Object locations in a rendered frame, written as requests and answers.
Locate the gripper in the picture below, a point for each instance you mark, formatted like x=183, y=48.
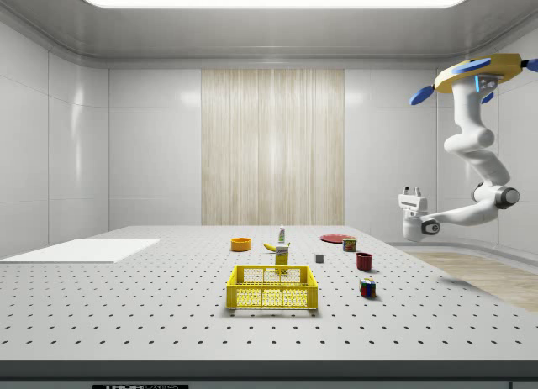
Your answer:
x=414, y=202

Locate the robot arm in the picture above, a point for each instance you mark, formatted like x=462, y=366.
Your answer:
x=471, y=116

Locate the flat-sided can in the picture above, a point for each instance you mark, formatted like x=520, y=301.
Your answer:
x=349, y=245

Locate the red mug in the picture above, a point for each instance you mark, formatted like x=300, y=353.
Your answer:
x=364, y=262

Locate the red plate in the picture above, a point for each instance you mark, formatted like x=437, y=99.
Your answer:
x=332, y=238

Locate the puzzle cube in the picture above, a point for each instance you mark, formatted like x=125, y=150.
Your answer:
x=367, y=288

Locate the small white bottle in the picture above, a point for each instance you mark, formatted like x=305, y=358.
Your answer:
x=281, y=235

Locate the yellow and white carton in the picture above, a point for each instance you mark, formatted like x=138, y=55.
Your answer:
x=281, y=255

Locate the drone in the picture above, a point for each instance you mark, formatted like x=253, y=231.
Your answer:
x=479, y=72

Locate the banana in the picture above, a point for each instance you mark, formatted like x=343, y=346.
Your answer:
x=270, y=248

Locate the yellow basket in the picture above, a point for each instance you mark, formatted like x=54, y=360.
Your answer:
x=271, y=297

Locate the yellow bowl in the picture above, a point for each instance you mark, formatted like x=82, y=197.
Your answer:
x=241, y=246

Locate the white board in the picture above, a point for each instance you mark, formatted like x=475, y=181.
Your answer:
x=84, y=250

